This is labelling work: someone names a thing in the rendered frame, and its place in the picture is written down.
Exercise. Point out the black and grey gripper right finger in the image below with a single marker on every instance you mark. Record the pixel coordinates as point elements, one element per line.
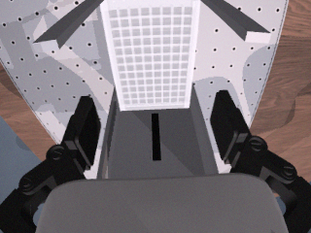
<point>233,141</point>

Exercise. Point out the white well plate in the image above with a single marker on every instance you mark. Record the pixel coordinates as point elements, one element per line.
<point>154,90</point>

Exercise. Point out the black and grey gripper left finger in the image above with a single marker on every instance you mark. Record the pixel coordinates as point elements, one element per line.
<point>65,162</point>

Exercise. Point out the grey rectangular base plate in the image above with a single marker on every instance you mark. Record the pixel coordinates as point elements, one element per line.
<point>52,82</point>

